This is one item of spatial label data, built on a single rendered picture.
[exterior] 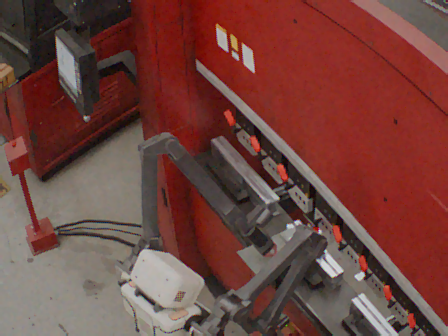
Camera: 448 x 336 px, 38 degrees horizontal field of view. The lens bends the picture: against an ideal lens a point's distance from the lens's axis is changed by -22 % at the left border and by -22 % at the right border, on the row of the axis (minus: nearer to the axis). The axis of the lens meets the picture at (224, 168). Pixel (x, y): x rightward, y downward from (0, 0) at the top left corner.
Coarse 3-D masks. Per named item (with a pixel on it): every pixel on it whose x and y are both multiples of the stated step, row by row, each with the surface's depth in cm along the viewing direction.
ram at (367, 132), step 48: (192, 0) 319; (240, 0) 275; (288, 0) 240; (240, 48) 295; (288, 48) 258; (336, 48) 226; (240, 96) 314; (288, 96) 274; (336, 96) 240; (384, 96) 209; (288, 144) 290; (336, 144) 253; (384, 144) 221; (432, 144) 191; (336, 192) 266; (384, 192) 231; (432, 192) 199; (384, 240) 240; (432, 240) 206; (432, 288) 212
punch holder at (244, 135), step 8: (240, 112) 320; (240, 120) 323; (248, 120) 316; (248, 128) 319; (256, 128) 314; (240, 136) 329; (248, 136) 321; (256, 136) 317; (248, 144) 324; (256, 152) 321
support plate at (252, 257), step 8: (288, 232) 314; (280, 240) 311; (248, 248) 309; (280, 248) 307; (240, 256) 306; (248, 256) 306; (256, 256) 305; (272, 256) 304; (248, 264) 302; (256, 264) 302; (264, 264) 301; (256, 272) 298
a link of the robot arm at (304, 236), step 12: (300, 228) 259; (300, 240) 256; (312, 240) 258; (288, 252) 256; (300, 252) 259; (276, 264) 255; (288, 264) 257; (264, 276) 253; (276, 276) 256; (240, 288) 254; (252, 288) 252; (264, 288) 255; (216, 300) 253; (252, 300) 253; (228, 312) 248; (240, 312) 248
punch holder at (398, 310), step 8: (400, 288) 235; (392, 296) 243; (400, 296) 237; (408, 296) 231; (400, 304) 238; (408, 304) 232; (392, 312) 245; (400, 312) 239; (408, 312) 233; (416, 312) 238; (400, 320) 240
